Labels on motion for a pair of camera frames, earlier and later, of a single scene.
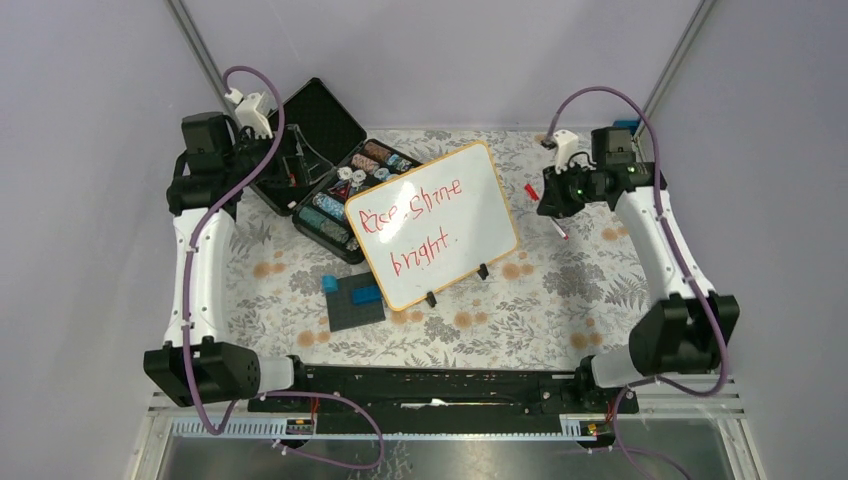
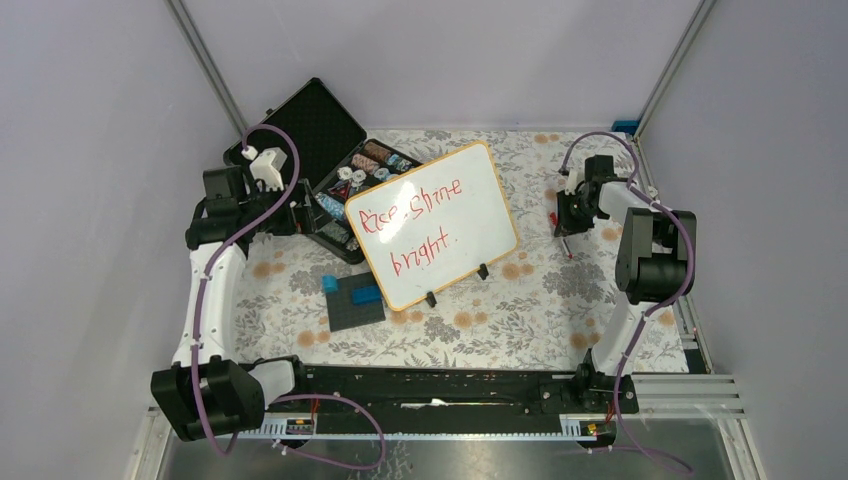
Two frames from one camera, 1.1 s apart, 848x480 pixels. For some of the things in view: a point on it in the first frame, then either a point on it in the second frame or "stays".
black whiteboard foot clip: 483,272 stays
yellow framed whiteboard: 430,229 stays
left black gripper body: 290,170 to 297,219
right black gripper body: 570,190 to 575,217
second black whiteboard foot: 430,297 stays
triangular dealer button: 341,190 stays
